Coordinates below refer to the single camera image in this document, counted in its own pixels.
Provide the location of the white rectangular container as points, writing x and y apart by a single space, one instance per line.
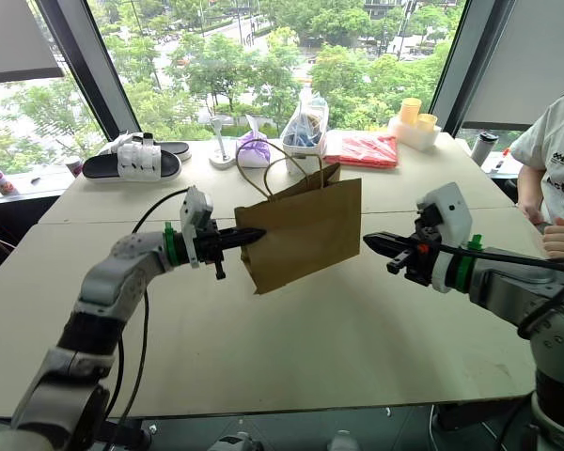
413 136

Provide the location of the white side desk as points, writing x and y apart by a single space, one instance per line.
505 162

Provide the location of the clear bag with blue contents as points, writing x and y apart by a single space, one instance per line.
305 122

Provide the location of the dark window frame post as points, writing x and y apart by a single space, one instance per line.
87 66
460 56

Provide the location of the white can with dark red band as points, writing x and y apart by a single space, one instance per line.
74 166

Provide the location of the tall pale yellow cup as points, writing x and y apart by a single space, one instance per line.
410 110

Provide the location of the red packet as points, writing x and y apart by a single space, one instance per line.
364 150

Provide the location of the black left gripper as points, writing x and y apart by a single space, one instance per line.
208 246

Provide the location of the purple tissue pack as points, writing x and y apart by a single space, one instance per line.
254 150

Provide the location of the person in white t-shirt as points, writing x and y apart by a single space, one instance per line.
561 150

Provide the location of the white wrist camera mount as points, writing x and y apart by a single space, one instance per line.
195 206
453 206

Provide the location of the white red printed can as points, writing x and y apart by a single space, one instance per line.
0 181

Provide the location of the brown paper bag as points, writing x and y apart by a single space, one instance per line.
310 225

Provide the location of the white stand with round base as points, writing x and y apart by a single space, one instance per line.
222 160

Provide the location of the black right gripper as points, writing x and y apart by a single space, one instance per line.
420 263

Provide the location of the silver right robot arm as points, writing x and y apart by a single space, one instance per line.
521 291

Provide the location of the person bare forearm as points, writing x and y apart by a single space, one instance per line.
528 188

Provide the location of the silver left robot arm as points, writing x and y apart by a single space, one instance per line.
108 282

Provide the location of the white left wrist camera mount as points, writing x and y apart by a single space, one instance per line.
195 206

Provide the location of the grey rounded knob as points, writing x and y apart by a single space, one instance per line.
239 443

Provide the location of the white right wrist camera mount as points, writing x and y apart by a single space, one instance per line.
453 206

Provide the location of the grey roller blind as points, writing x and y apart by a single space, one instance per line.
14 37
531 56

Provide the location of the black white slide sandal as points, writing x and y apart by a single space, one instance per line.
176 148
136 164

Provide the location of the silver tumbler with black lid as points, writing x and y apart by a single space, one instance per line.
483 148

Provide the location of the short pale yellow cup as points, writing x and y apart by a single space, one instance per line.
426 122

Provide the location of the white plastic basket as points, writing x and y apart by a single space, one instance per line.
298 162

